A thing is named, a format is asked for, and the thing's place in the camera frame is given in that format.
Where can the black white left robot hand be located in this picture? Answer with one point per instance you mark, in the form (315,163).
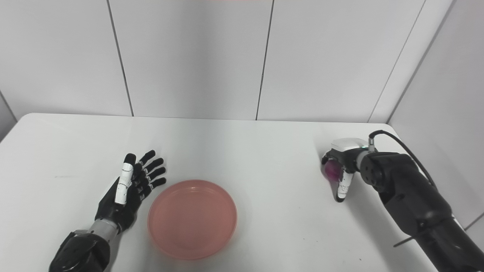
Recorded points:
(113,209)

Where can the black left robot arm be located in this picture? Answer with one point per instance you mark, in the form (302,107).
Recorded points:
(81,251)

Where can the purple red onion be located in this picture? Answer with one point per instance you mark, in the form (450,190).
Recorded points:
(332,172)

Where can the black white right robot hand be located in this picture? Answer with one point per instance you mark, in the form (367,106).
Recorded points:
(348,151)

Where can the pink round plate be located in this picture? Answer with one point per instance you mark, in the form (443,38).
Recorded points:
(193,219)

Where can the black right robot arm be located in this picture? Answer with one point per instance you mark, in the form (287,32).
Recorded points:
(412,200)

